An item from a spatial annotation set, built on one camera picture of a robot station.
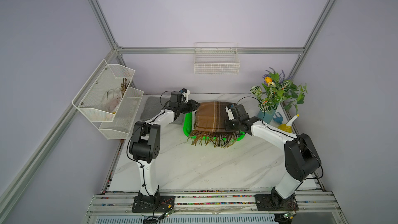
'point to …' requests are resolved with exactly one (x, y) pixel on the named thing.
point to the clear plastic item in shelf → (111, 99)
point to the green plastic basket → (189, 124)
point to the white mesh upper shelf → (100, 96)
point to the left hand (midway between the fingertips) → (198, 105)
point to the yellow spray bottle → (287, 127)
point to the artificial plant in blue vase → (276, 88)
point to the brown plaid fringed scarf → (209, 123)
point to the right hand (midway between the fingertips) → (226, 125)
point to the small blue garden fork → (278, 119)
